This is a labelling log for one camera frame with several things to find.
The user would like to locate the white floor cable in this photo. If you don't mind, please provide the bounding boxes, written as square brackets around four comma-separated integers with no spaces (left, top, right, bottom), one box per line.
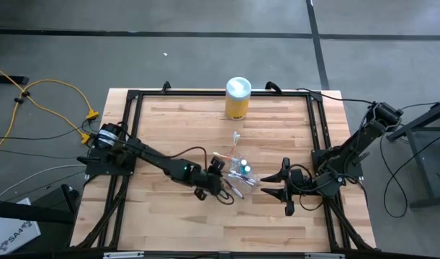
[0,164,87,201]

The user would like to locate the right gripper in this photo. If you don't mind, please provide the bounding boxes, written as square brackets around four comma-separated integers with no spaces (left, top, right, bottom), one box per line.
[259,156,316,217]

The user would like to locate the silver aluminium bracket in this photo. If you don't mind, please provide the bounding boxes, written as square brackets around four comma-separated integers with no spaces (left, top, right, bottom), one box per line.
[304,252,345,259]
[102,251,145,259]

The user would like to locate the clear plastic cup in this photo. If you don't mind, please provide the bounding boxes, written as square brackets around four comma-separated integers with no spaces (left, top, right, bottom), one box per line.
[226,153,261,195]

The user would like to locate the black stand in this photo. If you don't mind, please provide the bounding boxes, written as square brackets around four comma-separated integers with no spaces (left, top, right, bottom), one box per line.
[0,183,80,226]

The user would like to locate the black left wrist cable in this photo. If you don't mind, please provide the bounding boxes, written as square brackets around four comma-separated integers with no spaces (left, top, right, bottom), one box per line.
[168,145,235,206]

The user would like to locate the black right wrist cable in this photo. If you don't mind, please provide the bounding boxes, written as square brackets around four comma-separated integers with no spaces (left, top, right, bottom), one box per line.
[287,163,327,212]

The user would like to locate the orange toothbrush yellow bristles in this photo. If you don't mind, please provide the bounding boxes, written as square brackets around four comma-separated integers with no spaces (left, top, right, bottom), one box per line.
[212,151,238,163]

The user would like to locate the white printed box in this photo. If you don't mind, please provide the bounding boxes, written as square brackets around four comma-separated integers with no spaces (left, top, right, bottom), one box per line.
[0,197,42,256]

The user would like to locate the yellow wipes canister white lid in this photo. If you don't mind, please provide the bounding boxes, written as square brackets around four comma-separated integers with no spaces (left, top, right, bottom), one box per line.
[225,76,252,121]

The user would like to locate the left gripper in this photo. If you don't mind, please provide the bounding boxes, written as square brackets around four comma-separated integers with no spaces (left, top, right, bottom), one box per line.
[194,156,232,202]

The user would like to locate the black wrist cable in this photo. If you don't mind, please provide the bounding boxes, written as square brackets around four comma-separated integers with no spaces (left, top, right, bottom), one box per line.
[168,145,235,206]
[287,163,327,212]

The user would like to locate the black flat bar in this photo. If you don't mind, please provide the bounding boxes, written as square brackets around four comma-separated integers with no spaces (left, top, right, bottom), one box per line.
[0,74,30,86]

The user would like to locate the yellow extension cable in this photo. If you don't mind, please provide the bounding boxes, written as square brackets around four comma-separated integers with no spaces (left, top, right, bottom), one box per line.
[0,63,101,160]

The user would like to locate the dark grey side table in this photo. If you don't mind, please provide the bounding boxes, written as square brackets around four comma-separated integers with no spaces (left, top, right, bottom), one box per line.
[385,97,440,210]

